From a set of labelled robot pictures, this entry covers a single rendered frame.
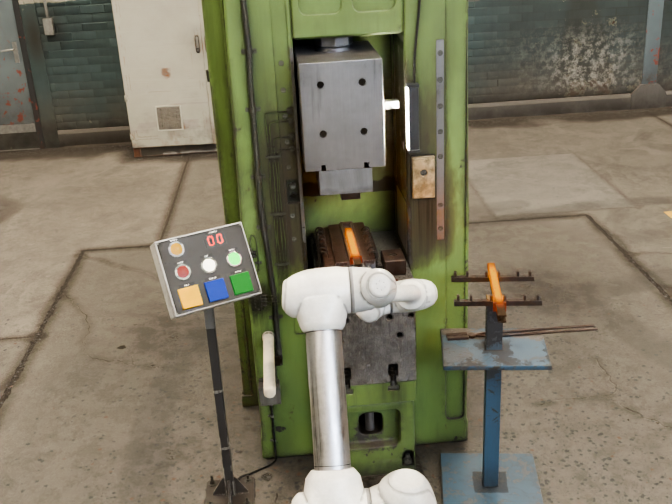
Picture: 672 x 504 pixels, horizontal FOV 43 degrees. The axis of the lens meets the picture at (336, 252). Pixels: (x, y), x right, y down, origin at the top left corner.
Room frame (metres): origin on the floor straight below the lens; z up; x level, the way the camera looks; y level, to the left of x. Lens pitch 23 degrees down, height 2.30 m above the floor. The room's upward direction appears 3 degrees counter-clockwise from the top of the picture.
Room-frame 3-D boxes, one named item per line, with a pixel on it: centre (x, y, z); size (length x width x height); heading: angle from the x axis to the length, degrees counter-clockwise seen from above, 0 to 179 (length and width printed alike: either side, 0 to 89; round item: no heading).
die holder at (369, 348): (3.25, -0.09, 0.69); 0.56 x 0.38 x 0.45; 4
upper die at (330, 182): (3.24, -0.04, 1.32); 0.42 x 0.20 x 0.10; 4
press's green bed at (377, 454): (3.25, -0.09, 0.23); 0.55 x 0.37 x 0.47; 4
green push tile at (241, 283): (2.85, 0.35, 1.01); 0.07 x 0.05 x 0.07; 119
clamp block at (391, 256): (3.10, -0.23, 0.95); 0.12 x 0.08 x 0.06; 4
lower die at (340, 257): (3.24, -0.04, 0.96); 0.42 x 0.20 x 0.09; 4
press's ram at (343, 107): (3.24, -0.08, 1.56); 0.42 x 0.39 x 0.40; 4
